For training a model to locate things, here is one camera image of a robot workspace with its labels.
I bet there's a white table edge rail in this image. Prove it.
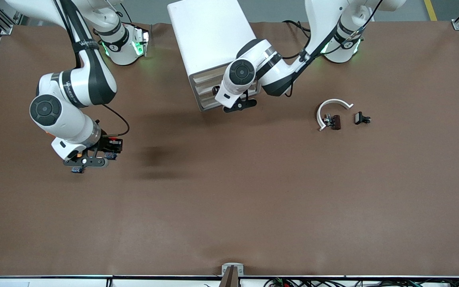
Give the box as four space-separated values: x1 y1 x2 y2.
0 274 459 287

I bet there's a brown table cover sheet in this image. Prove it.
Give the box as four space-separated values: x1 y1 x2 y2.
0 21 459 277

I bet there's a grey metal mounting bracket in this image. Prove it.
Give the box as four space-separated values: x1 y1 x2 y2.
222 263 244 276

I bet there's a small brown clip part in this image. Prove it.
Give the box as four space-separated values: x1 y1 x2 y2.
323 114 341 131

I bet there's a tangled cable bundle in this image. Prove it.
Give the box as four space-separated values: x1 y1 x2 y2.
263 277 459 287

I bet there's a white curved half-ring clamp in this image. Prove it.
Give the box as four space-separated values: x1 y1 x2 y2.
316 98 354 132

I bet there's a black base cable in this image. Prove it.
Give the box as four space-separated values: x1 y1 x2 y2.
282 19 308 40

